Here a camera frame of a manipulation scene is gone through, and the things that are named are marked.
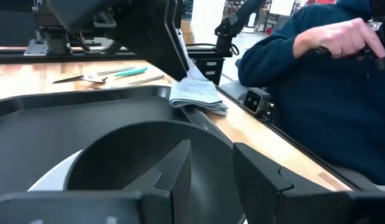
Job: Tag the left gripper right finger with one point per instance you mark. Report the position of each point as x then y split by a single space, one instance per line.
257 180

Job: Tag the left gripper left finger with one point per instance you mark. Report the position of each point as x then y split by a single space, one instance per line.
173 174

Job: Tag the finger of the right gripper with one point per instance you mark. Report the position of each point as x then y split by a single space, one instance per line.
155 46
180 34

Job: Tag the black bowl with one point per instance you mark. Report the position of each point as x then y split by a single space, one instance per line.
123 155

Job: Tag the grey cloth napkin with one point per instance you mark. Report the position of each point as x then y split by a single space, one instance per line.
195 93

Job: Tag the white plate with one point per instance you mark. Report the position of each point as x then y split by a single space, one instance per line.
52 179

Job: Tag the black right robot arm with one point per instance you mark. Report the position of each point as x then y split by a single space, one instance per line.
55 43

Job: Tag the black plastic tray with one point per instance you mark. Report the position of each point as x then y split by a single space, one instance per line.
39 130

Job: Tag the black drawer cabinet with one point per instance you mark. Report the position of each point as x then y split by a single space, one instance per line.
207 70

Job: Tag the person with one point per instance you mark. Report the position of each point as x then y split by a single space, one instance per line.
319 109

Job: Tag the person's hand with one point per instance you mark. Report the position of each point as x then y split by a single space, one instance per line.
335 37

